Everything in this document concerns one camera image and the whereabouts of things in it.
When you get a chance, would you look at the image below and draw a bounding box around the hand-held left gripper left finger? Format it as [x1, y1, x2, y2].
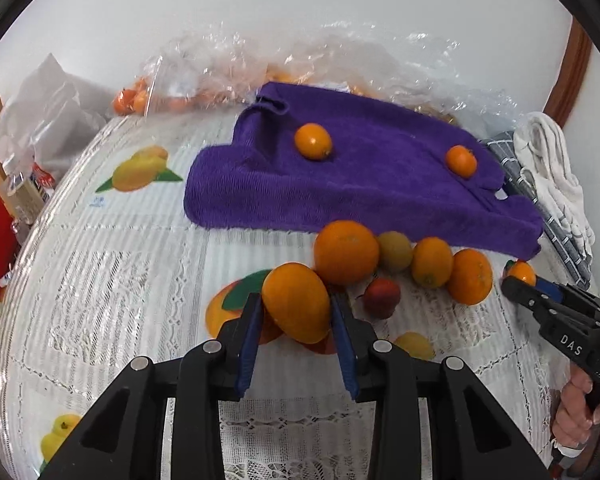
[39, 292, 266, 480]

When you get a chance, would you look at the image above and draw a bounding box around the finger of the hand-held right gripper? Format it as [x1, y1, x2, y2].
[501, 276, 557, 324]
[533, 276, 564, 299]

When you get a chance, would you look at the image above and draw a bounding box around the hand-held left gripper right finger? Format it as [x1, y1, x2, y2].
[330, 290, 552, 480]

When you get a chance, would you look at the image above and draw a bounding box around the orange tangerine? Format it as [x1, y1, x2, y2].
[445, 145, 478, 179]
[505, 260, 537, 287]
[447, 248, 494, 306]

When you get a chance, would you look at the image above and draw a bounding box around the small red fruit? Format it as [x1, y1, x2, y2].
[363, 278, 402, 320]

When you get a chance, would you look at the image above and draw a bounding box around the orange kumquat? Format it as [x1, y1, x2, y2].
[411, 237, 454, 289]
[294, 123, 333, 162]
[261, 263, 331, 345]

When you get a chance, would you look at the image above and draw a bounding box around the large bumpy tangerine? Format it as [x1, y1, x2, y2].
[313, 220, 380, 287]

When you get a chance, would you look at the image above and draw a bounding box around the small yellow-green fruit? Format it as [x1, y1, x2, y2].
[378, 231, 414, 274]

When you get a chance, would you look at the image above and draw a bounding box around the person's right hand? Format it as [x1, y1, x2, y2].
[552, 366, 600, 451]

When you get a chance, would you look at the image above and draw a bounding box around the grey checked cloth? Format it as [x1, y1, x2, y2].
[481, 131, 592, 291]

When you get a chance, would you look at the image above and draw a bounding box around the white striped towel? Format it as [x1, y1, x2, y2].
[513, 112, 596, 261]

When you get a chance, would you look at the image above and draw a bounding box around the purple towel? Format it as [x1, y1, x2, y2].
[183, 81, 546, 259]

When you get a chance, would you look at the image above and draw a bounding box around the pile of bagged oranges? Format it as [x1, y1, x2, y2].
[112, 76, 243, 116]

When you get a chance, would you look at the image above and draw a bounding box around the clear plastic bottle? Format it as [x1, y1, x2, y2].
[1, 154, 48, 223]

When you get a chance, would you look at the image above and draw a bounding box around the large clear plastic bag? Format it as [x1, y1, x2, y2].
[260, 19, 520, 133]

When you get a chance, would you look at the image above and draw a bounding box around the small clear plastic bag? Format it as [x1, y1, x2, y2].
[139, 30, 263, 113]

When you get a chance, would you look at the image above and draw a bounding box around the white plastic bag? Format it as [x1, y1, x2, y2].
[0, 53, 108, 181]

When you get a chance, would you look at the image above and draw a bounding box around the brown wooden door frame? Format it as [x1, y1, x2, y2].
[544, 17, 594, 131]

